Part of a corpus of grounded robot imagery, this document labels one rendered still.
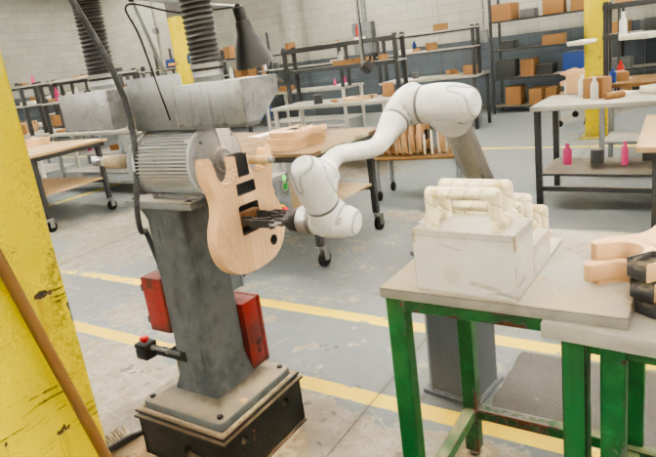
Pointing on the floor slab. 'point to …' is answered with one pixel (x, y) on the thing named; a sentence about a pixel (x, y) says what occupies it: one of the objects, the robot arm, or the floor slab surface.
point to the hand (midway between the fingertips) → (251, 217)
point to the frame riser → (241, 446)
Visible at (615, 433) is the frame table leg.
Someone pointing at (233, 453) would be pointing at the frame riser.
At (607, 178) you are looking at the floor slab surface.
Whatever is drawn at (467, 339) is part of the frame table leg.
